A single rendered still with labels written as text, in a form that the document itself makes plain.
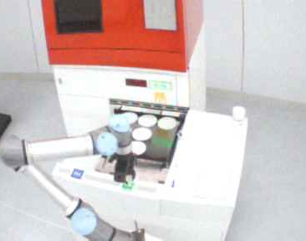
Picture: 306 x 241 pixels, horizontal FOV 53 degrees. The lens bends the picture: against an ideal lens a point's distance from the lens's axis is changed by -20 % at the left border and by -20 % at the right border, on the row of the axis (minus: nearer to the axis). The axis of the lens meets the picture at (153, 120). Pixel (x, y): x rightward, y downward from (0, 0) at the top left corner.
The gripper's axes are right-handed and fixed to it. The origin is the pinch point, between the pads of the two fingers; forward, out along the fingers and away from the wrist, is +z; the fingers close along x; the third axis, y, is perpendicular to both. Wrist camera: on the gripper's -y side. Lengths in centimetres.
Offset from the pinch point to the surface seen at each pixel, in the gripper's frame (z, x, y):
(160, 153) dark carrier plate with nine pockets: 7.8, -6.7, 30.0
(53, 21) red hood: -56, 58, 53
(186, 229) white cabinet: 25.9, -28.8, -4.1
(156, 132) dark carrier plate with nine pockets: 7.7, -1.2, 44.5
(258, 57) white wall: 42, -61, 207
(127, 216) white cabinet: 22.1, 1.5, -4.0
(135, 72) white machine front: -19, 13, 58
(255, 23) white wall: 3, -57, 207
